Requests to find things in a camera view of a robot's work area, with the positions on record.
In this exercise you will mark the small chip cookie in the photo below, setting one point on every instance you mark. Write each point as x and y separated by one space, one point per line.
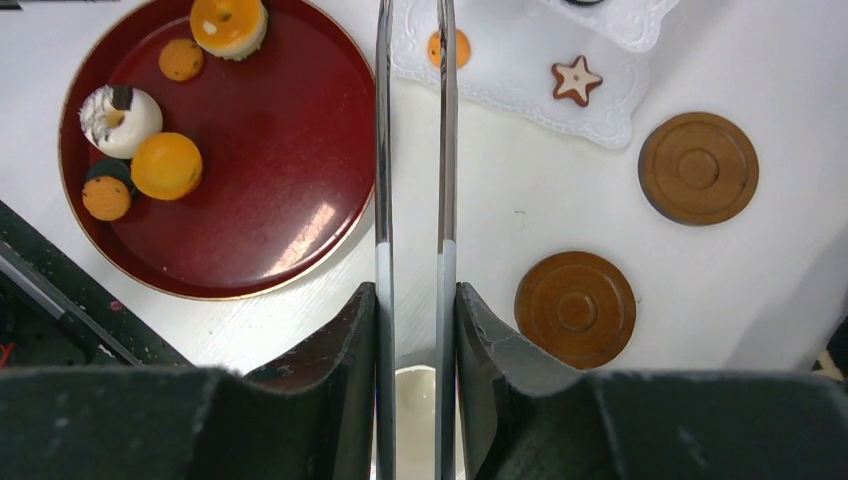
463 49

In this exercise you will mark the chocolate chip cookie lower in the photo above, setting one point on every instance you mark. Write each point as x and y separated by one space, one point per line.
106 198

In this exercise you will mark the white chocolate-drizzled donut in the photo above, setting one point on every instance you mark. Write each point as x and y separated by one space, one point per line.
117 119

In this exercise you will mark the white three-tier dessert stand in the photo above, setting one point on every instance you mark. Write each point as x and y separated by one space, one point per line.
513 45

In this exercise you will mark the dark red round tray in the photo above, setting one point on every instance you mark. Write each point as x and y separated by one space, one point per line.
287 138

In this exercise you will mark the brown wooden coaster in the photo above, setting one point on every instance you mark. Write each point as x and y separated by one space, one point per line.
578 307
698 169

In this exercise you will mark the black white-lined mug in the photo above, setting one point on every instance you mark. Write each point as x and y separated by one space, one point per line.
415 384

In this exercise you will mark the white star cookie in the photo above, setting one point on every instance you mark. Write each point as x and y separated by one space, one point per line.
575 81

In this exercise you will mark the metal serving tongs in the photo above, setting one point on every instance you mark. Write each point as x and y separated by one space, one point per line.
445 391

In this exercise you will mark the chocolate chip cookie upper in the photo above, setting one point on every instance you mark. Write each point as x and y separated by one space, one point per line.
181 60

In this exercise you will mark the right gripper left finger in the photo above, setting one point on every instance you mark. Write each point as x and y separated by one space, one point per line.
308 414

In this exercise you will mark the chocolate chip cookie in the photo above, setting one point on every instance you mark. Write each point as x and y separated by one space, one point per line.
106 198
181 60

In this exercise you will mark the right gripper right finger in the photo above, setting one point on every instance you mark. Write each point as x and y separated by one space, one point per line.
526 415

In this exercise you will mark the large orange egg tart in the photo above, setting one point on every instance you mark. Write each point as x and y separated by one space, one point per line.
167 166

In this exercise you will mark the orange glazed donut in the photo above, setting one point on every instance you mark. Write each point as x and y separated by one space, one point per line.
230 30

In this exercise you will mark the near brown wooden coaster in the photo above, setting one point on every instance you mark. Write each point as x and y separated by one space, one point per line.
578 307

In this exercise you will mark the far brown wooden coaster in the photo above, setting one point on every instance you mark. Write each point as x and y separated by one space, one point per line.
698 169

